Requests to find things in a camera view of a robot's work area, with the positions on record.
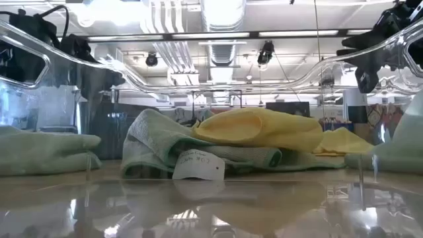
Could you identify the black monitor screen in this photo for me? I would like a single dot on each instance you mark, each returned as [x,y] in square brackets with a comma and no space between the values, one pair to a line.
[287,109]

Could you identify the black ceiling-mounted device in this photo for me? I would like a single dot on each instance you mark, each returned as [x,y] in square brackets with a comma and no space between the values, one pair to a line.
[151,60]
[266,53]

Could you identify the silver ventilation duct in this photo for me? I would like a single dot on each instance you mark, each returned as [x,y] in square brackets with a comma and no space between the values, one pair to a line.
[223,53]

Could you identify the black overhead light bar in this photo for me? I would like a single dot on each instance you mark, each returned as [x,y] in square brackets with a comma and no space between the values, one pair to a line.
[165,37]

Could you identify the clear plastic basket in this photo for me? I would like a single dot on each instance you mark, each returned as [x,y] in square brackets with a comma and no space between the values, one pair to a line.
[211,208]

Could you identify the green microfiber towel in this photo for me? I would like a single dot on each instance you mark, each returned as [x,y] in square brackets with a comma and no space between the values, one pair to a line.
[155,139]
[403,148]
[43,148]

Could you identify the yellow microfiber towel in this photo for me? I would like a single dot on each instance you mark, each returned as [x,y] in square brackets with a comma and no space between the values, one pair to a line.
[343,142]
[257,129]

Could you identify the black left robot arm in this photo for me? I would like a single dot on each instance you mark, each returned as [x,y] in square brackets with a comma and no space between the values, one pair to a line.
[20,66]

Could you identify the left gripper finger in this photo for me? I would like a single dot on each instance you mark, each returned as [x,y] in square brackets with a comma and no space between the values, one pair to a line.
[77,48]
[99,81]

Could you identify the colourful painted board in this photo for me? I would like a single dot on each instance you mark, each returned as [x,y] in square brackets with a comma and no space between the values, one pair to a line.
[386,119]

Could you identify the dark cabinet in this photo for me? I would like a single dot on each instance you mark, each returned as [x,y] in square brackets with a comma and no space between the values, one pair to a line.
[109,132]

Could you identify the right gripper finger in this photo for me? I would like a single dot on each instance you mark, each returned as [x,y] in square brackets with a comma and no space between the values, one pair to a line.
[367,79]
[363,44]

